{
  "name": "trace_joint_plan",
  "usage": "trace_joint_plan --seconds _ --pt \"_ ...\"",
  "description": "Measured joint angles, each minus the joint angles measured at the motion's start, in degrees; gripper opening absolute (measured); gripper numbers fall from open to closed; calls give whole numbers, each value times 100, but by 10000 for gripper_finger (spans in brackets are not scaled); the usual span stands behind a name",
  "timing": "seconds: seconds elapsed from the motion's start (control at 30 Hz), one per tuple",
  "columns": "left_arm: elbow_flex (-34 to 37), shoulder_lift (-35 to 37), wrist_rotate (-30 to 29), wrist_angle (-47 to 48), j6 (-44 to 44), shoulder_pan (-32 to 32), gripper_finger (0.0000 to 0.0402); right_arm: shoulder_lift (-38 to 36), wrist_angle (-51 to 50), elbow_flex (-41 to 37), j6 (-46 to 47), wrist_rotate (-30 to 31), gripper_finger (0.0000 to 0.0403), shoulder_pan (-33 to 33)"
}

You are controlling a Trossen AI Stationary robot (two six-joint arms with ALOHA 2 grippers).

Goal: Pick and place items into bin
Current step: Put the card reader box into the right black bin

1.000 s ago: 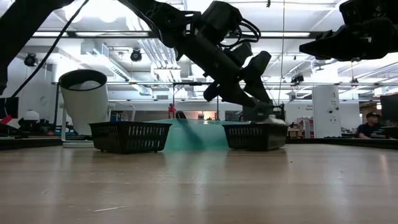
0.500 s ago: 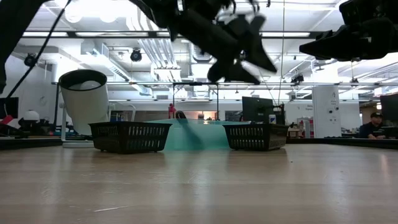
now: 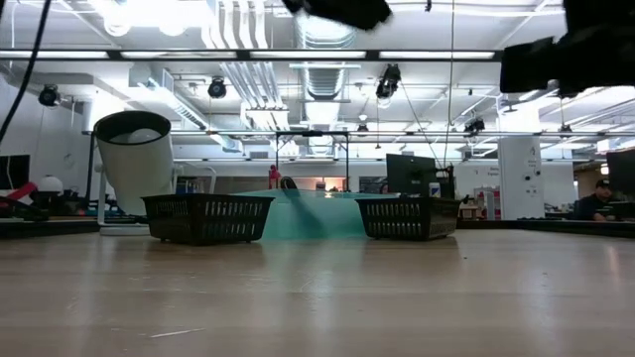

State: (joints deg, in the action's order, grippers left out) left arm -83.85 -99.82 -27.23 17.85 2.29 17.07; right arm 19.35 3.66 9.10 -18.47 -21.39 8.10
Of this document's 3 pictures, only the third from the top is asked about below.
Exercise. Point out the black slotted plastic basket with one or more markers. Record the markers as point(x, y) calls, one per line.
point(206, 218)
point(407, 218)

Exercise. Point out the black background rig frame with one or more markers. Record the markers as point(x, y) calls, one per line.
point(312, 133)

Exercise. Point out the dark monitor screen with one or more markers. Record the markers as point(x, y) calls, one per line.
point(622, 171)
point(14, 172)

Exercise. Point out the person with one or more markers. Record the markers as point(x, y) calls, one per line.
point(595, 205)

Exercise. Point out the black monitor on arm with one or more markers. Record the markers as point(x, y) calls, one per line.
point(409, 173)

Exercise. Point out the translucent teal plastic bin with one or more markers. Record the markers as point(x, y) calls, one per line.
point(337, 218)

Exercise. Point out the black ceiling spotlight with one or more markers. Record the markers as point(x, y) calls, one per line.
point(48, 95)
point(216, 88)
point(475, 125)
point(388, 82)

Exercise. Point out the white building column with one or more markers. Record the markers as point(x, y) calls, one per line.
point(518, 188)

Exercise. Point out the silver ventilation duct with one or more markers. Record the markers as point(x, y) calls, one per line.
point(325, 49)

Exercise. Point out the white globe object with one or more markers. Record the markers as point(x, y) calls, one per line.
point(50, 184)

